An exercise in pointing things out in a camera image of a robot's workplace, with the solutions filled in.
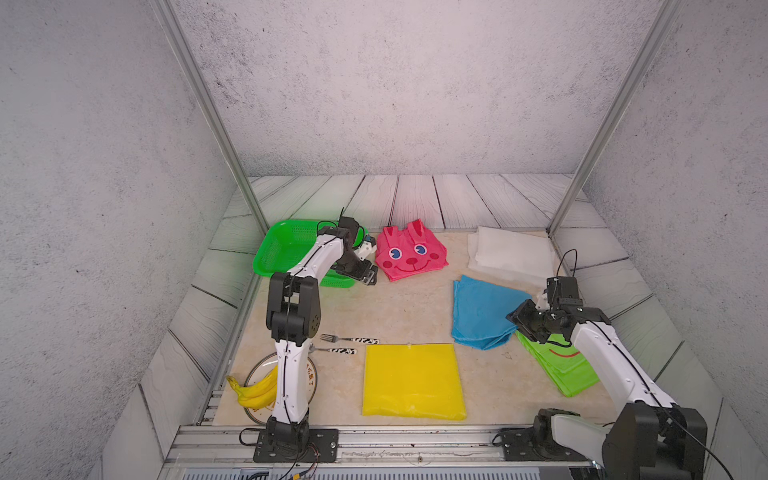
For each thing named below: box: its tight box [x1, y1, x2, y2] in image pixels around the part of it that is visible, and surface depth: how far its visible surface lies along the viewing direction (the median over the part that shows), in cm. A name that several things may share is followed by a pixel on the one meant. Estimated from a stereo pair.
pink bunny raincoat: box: [375, 219, 449, 282], surface depth 113 cm
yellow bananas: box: [226, 366, 278, 410], surface depth 78 cm
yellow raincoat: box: [362, 343, 467, 421], surface depth 84 cm
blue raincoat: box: [451, 275, 532, 351], surface depth 96 cm
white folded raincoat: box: [467, 226, 556, 292], surface depth 113 cm
